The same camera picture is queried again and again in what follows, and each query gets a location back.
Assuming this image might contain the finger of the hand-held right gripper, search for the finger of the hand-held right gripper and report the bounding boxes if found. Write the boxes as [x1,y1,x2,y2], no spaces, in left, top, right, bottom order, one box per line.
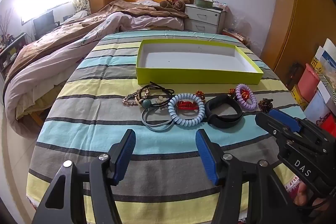
[268,108,315,136]
[255,112,292,145]

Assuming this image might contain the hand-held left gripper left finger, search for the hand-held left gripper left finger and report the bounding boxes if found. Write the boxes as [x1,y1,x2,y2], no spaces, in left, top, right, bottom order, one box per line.
[31,129,136,224]

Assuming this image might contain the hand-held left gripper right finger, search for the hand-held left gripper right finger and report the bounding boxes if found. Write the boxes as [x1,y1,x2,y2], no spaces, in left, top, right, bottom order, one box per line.
[195,129,298,224]

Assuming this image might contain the brown claw hair clip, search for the brown claw hair clip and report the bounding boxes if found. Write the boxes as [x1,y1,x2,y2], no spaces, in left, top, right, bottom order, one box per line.
[258,98,274,112]

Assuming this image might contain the purple spiral hair tie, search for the purple spiral hair tie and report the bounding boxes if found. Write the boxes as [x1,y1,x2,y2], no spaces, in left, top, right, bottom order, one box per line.
[235,84,257,112]

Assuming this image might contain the black wristband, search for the black wristband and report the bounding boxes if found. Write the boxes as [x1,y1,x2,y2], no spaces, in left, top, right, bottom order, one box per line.
[204,95,243,129]

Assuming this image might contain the light blue spiral hair tie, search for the light blue spiral hair tie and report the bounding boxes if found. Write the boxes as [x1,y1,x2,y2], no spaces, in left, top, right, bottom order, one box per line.
[168,93,205,126]

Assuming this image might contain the rhinestone bracelet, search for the rhinestone bracelet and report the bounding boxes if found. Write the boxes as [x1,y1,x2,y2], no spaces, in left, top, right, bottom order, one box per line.
[121,91,144,107]

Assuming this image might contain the black beaded hair tie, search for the black beaded hair tie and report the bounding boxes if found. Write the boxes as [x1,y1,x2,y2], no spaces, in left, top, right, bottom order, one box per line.
[139,81,175,109]

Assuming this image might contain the red knot hair tie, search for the red knot hair tie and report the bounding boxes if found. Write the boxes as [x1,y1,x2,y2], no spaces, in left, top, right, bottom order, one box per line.
[177,99,200,111]

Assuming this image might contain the green cardboard box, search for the green cardboard box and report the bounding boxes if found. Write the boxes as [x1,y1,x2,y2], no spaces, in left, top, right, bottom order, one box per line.
[136,39,264,85]

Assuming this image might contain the person's right hand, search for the person's right hand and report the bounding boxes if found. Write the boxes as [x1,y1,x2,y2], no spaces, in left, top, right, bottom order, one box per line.
[293,182,336,224]

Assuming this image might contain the yellow carton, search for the yellow carton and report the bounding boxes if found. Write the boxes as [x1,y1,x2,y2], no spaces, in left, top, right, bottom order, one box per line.
[291,84,310,111]

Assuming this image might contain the red box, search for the red box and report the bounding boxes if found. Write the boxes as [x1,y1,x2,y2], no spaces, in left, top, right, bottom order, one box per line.
[318,112,336,136]

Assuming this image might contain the grey hair band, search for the grey hair band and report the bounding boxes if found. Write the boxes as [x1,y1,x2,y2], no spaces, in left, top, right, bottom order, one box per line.
[141,106,174,133]

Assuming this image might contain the pink plastic container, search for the pink plastic container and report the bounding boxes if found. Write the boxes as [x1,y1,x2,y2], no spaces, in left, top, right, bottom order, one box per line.
[297,63,321,103]

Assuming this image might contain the striped bed sheet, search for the striped bed sheet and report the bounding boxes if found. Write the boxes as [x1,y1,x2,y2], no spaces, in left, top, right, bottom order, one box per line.
[26,30,308,224]

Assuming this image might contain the cardboard box on floor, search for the cardboard box on floor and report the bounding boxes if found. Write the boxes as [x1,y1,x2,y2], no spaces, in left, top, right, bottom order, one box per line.
[223,28,248,44]

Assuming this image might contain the tall wooden wardrobe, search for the tall wooden wardrobe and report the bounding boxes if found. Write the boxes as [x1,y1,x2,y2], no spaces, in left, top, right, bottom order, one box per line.
[267,0,336,89]

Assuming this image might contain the bed with brown quilt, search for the bed with brown quilt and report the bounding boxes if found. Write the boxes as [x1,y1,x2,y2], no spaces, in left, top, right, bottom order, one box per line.
[3,0,189,120]

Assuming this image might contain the white nightstand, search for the white nightstand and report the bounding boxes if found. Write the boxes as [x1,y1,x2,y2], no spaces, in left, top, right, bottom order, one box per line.
[184,4,228,35]

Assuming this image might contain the green storage box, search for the green storage box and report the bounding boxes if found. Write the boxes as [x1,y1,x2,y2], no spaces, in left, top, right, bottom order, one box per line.
[194,0,215,8]

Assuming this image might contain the cluttered side desk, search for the cluttered side desk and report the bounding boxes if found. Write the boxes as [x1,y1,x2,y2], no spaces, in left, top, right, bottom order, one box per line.
[0,32,29,81]

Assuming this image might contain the brown teddy bear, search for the brown teddy bear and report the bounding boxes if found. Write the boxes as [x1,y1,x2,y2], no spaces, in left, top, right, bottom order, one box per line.
[160,0,195,11]

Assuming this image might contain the black office chair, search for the black office chair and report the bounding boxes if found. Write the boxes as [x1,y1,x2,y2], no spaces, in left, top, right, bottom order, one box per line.
[32,10,58,39]

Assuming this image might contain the window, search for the window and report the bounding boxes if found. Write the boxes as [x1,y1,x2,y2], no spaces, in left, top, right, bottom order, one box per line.
[14,0,74,24]

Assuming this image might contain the dried branches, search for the dried branches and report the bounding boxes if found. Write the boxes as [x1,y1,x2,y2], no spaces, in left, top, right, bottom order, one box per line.
[0,7,14,37]

